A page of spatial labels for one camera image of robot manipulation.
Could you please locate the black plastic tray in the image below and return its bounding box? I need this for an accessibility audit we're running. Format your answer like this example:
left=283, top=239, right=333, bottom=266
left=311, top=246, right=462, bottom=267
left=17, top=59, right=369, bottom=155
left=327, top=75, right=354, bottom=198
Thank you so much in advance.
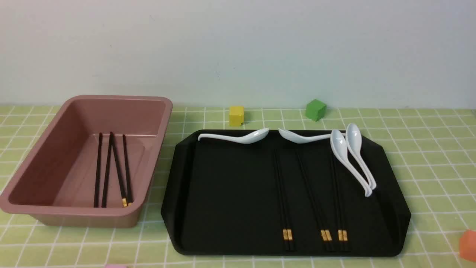
left=161, top=130, right=411, bottom=257

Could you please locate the gold-banded chopstick in bin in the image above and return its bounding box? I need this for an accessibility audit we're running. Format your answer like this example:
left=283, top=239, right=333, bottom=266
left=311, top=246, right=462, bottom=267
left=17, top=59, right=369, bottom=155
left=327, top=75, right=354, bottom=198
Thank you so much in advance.
left=122, top=134, right=133, bottom=206
left=109, top=132, right=128, bottom=207

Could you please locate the white spoon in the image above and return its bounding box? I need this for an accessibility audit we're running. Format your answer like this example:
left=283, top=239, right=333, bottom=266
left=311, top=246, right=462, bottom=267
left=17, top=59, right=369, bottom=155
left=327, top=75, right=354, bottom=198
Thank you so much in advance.
left=330, top=129, right=372, bottom=197
left=345, top=123, right=376, bottom=190
left=278, top=128, right=331, bottom=144
left=197, top=128, right=270, bottom=144

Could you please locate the black chopstick in bin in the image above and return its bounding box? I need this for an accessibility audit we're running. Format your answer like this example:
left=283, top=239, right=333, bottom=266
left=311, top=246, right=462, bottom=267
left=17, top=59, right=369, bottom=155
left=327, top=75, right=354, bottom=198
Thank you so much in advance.
left=101, top=132, right=113, bottom=208
left=93, top=133, right=103, bottom=208

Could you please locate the white spoon far left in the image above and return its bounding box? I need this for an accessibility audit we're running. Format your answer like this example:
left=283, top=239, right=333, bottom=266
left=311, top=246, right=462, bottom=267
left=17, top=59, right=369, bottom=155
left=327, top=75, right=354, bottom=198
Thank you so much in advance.
left=197, top=128, right=270, bottom=144

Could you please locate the orange block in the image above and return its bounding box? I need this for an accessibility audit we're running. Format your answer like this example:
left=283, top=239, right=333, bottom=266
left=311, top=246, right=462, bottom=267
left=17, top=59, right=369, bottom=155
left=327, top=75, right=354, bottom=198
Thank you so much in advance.
left=459, top=229, right=476, bottom=262

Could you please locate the pink plastic bin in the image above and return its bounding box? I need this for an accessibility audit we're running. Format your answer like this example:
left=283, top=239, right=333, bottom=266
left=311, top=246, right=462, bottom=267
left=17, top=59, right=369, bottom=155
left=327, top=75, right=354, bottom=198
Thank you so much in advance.
left=1, top=95, right=173, bottom=228

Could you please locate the white spoon outer right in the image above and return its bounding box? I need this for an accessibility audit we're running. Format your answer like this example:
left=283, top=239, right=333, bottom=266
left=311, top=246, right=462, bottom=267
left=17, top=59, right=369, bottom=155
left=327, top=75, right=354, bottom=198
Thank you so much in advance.
left=345, top=123, right=376, bottom=190

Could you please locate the white spoon inner right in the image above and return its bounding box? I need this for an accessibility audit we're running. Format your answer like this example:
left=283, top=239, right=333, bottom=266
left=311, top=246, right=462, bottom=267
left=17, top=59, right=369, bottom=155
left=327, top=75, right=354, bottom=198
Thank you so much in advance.
left=330, top=129, right=372, bottom=197

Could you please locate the gold-banded black chopstick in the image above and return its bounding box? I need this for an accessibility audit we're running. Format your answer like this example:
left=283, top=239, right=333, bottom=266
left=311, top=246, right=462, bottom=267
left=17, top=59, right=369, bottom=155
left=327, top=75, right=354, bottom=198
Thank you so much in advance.
left=273, top=150, right=291, bottom=252
left=300, top=153, right=334, bottom=252
left=276, top=151, right=296, bottom=252
left=334, top=157, right=350, bottom=253
left=331, top=156, right=345, bottom=252
left=295, top=149, right=329, bottom=252

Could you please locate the white spoon centre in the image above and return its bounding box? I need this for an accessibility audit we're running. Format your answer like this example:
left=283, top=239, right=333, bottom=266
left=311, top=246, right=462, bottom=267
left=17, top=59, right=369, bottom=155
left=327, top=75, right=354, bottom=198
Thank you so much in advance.
left=278, top=128, right=331, bottom=144

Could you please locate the yellow cube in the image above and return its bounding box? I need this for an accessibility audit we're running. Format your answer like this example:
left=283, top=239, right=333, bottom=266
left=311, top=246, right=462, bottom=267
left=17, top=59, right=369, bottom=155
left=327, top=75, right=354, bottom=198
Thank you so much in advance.
left=228, top=105, right=244, bottom=127

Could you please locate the green cube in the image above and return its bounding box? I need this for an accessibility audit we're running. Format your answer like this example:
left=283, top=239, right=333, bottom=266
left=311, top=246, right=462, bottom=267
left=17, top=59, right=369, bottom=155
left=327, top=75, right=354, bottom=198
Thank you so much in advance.
left=305, top=99, right=328, bottom=122

